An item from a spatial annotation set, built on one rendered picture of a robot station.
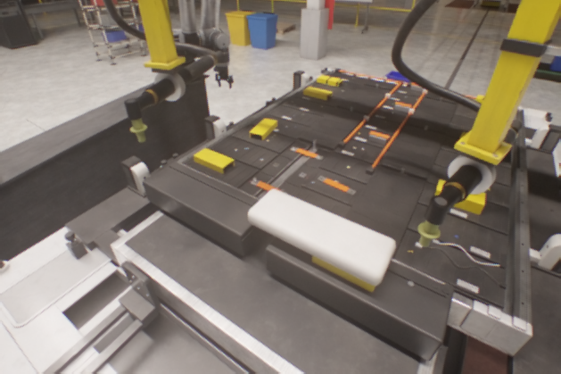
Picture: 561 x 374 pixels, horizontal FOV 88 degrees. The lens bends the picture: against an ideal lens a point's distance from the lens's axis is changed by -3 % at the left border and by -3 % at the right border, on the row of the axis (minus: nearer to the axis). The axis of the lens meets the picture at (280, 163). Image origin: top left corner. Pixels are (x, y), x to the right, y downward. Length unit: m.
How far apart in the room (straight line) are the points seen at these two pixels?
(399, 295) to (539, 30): 0.55
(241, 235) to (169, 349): 0.42
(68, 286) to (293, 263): 0.77
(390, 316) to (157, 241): 0.68
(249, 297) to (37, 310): 0.68
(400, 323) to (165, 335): 0.69
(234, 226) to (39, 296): 0.69
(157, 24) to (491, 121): 0.77
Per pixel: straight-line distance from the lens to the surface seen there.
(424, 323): 0.75
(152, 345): 1.10
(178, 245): 1.00
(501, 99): 0.65
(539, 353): 1.13
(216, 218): 0.89
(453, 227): 1.12
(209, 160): 1.25
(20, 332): 1.22
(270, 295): 0.85
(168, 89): 0.90
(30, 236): 1.99
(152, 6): 0.87
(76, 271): 1.28
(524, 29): 0.63
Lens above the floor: 1.71
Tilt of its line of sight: 35 degrees down
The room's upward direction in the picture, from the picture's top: straight up
